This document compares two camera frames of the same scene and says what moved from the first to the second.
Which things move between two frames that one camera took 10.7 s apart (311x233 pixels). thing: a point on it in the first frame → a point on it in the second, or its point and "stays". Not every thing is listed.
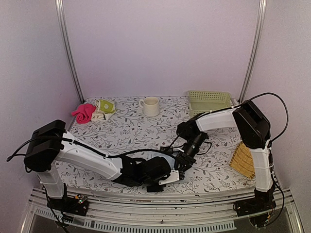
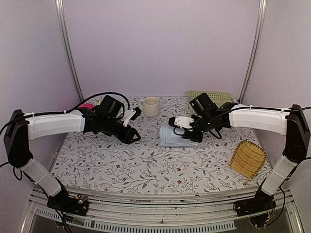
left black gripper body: [149, 183] → [118, 134]
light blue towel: [171, 160] → [170, 136]
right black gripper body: [190, 158] → [204, 125]
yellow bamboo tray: [242, 160] stays
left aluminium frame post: [60, 12] stays
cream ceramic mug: [150, 105] stays
